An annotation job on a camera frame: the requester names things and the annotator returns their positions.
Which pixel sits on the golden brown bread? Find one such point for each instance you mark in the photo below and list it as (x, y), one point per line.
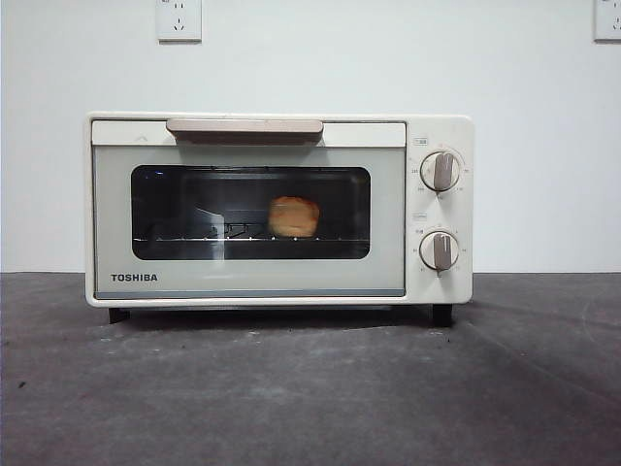
(293, 217)

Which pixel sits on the white toaster oven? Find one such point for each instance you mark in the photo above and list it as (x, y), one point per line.
(439, 291)

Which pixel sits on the white oven temperature knob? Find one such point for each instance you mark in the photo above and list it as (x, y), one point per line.
(440, 171)

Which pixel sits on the white oven timer knob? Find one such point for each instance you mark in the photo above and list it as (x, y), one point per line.
(439, 251)

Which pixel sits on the white wall socket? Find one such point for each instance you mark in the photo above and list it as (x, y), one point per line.
(179, 20)
(609, 19)

